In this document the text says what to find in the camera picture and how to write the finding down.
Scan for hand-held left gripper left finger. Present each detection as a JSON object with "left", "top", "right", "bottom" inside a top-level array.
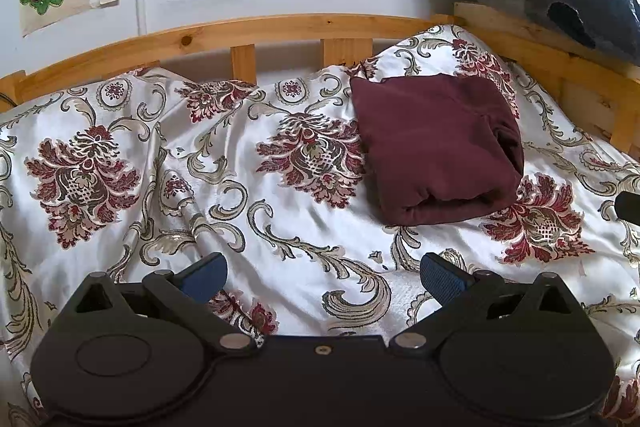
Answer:
[{"left": 65, "top": 251, "right": 258, "bottom": 352}]

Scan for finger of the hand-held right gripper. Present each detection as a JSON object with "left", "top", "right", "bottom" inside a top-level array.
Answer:
[{"left": 614, "top": 191, "right": 640, "bottom": 226}]

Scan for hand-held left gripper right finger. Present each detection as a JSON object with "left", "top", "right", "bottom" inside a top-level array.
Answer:
[{"left": 388, "top": 252, "right": 580, "bottom": 352}]

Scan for maroon sweater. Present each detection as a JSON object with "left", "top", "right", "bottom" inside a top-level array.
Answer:
[{"left": 349, "top": 74, "right": 525, "bottom": 226}]

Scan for floral satin blanket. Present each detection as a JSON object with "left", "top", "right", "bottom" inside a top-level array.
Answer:
[{"left": 0, "top": 24, "right": 640, "bottom": 427}]

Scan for rough wooden plank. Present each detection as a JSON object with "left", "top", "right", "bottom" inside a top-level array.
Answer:
[{"left": 453, "top": 1, "right": 640, "bottom": 81}]

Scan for wooden bed frame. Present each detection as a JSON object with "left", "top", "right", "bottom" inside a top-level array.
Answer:
[{"left": 0, "top": 14, "right": 640, "bottom": 154}]

